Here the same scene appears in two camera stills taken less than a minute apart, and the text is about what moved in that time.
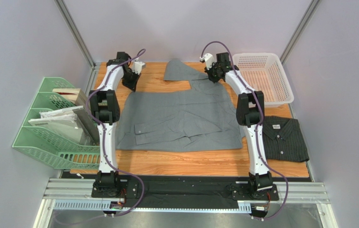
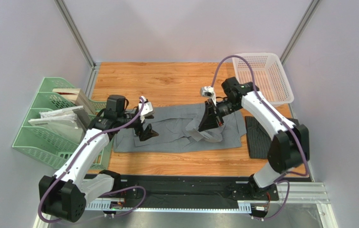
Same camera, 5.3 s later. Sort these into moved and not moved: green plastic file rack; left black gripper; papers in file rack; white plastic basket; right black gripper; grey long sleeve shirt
Moved: right black gripper; grey long sleeve shirt; left black gripper
Not moved: green plastic file rack; white plastic basket; papers in file rack
